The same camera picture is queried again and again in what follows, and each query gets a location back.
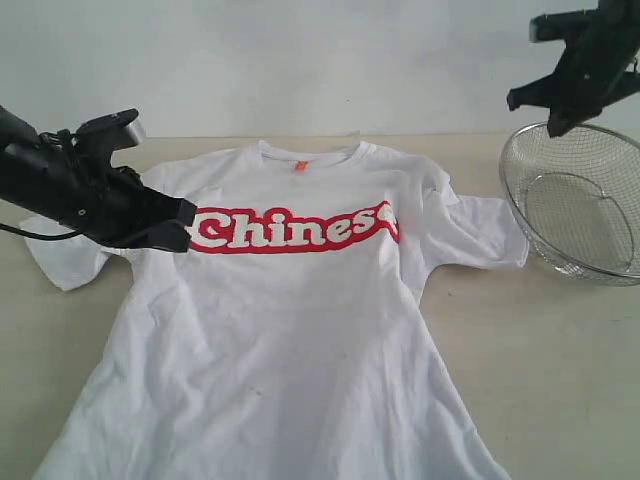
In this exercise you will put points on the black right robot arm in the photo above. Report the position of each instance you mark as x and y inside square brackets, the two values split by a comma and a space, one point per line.
[621, 15]

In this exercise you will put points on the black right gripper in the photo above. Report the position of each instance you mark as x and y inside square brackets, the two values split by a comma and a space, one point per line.
[589, 77]

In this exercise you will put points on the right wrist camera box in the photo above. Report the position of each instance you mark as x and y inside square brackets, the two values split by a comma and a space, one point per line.
[569, 27]

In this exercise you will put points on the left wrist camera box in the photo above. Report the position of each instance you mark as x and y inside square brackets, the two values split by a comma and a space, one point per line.
[97, 139]

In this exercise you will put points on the metal wire mesh basket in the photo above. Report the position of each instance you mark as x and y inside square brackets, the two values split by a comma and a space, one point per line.
[576, 199]

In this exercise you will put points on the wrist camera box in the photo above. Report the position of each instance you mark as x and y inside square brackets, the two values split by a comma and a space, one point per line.
[569, 27]
[97, 139]

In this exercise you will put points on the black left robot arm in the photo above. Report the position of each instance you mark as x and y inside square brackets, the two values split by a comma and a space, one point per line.
[67, 176]

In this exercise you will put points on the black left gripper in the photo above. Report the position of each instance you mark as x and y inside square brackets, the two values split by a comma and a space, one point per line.
[123, 212]

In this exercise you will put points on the white t-shirt red print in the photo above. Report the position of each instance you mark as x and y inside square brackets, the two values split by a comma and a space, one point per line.
[288, 342]

